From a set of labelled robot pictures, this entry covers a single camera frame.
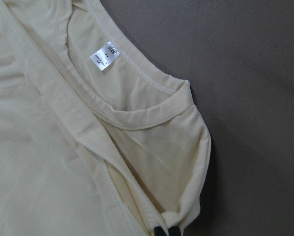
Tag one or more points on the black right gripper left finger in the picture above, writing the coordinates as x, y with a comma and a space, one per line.
160, 228

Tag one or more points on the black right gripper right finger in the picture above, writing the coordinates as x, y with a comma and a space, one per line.
173, 227

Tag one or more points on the beige long sleeve shirt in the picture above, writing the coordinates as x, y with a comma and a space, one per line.
94, 139

